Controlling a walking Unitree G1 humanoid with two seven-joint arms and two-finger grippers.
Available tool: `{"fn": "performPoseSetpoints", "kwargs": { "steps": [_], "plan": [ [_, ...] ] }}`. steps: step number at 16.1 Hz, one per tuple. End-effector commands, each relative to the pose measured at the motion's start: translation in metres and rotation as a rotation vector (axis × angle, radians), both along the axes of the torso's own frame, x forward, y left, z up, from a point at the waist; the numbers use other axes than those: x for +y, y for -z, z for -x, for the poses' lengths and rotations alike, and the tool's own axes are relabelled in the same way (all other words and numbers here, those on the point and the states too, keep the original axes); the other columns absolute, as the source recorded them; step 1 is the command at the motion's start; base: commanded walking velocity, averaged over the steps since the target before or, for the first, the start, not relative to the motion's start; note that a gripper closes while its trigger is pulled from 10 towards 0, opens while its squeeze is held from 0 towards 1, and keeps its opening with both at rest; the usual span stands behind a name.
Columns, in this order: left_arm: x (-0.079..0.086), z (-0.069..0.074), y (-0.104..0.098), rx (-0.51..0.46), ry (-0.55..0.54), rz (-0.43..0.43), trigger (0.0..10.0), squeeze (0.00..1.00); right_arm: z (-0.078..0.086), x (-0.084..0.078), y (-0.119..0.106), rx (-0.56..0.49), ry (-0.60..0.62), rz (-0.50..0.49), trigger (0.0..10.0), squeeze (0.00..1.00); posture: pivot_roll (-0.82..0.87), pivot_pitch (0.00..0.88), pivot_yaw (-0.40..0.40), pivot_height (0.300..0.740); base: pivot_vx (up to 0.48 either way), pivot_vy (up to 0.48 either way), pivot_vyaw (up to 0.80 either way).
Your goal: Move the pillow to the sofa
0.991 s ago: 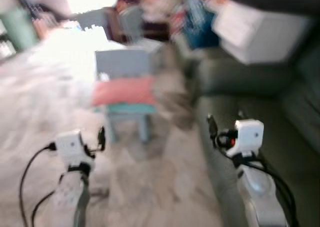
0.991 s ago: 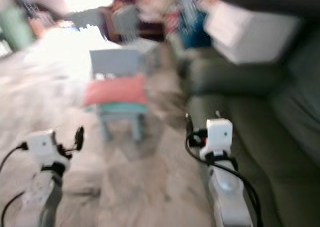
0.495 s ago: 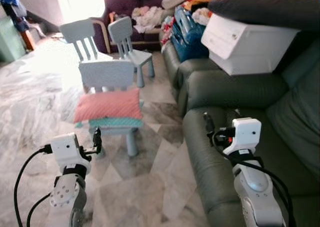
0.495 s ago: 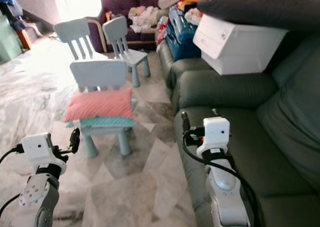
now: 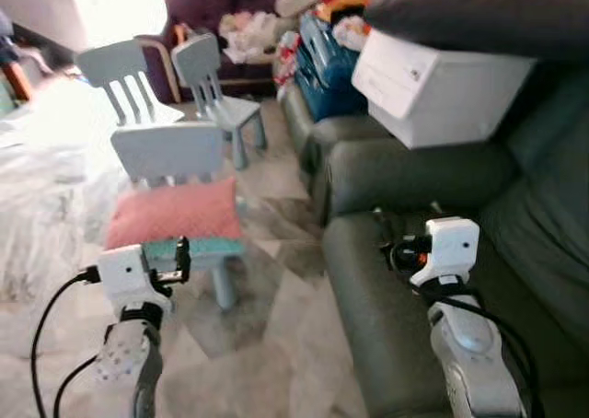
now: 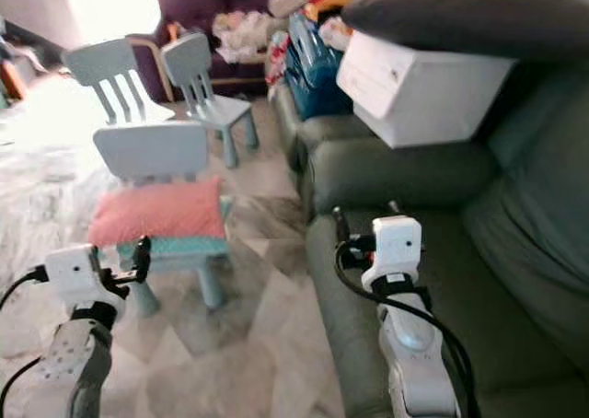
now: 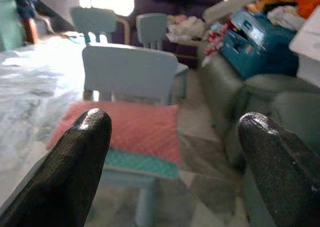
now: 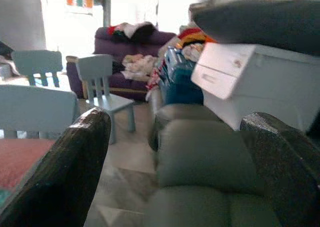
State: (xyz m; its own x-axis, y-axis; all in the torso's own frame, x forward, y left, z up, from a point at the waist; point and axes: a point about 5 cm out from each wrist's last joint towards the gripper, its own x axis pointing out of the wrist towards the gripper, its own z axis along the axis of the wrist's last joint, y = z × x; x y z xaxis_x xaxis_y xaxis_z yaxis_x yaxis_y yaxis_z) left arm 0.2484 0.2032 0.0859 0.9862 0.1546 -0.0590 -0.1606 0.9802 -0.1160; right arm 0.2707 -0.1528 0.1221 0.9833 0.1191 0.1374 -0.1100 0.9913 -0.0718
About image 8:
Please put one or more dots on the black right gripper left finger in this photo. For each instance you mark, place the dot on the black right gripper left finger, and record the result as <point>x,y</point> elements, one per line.
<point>65,177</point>

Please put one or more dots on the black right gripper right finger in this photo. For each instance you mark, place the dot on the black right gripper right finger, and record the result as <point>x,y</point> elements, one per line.
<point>287,177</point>

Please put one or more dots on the pink fluffy pillow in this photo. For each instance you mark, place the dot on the pink fluffy pillow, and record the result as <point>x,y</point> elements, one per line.
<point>20,159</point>

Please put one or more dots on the grey-green leather sofa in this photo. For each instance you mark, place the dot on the grey-green leather sofa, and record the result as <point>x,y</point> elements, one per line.
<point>200,157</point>

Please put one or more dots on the purple sofa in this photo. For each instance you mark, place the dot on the purple sofa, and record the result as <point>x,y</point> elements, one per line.
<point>120,49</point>

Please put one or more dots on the white drawer cabinet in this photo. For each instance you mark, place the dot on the white drawer cabinet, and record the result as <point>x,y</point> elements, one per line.
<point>262,87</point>

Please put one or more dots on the pale clothes pile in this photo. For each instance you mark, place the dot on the pale clothes pile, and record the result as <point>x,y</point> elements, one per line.
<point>140,67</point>

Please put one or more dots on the blue plastic basket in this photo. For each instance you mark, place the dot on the blue plastic basket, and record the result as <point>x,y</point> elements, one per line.
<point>180,82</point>

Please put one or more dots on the dark grey cushion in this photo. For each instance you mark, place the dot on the dark grey cushion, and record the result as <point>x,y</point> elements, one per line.
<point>262,24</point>

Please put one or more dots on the dark and white clothes pile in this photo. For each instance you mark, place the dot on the dark and white clothes pile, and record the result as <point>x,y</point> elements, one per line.
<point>137,30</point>

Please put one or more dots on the red and yellow clothes pile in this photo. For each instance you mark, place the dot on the red and yellow clothes pile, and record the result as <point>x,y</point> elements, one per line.
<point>192,39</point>

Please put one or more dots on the grey pole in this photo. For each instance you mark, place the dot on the grey pole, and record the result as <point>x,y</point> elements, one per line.
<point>107,7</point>

